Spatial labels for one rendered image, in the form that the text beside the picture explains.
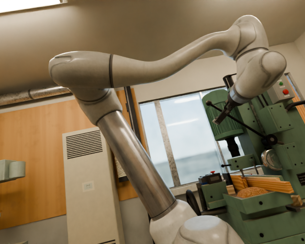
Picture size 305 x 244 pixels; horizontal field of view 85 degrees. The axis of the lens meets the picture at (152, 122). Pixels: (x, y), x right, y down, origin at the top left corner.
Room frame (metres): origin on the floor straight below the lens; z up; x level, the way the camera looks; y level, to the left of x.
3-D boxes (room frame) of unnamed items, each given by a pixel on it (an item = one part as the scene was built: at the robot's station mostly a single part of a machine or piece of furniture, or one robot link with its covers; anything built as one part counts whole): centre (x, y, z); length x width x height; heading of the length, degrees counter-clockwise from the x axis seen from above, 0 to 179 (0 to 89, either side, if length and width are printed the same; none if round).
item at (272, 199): (1.11, -0.35, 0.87); 0.61 x 0.30 x 0.06; 1
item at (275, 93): (0.94, -0.78, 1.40); 0.10 x 0.06 x 0.16; 91
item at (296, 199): (0.92, -0.59, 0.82); 0.04 x 0.04 x 0.04; 41
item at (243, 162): (1.07, -0.48, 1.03); 0.14 x 0.07 x 0.09; 91
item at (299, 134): (1.09, -0.75, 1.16); 0.22 x 0.22 x 0.72; 1
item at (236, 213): (1.08, -0.40, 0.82); 0.40 x 0.21 x 0.04; 1
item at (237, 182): (1.07, -0.39, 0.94); 0.21 x 0.01 x 0.08; 1
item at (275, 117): (0.93, -0.68, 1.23); 0.09 x 0.08 x 0.15; 91
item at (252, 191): (0.86, -0.37, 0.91); 0.12 x 0.09 x 0.03; 91
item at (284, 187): (1.04, -0.46, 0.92); 0.62 x 0.02 x 0.04; 1
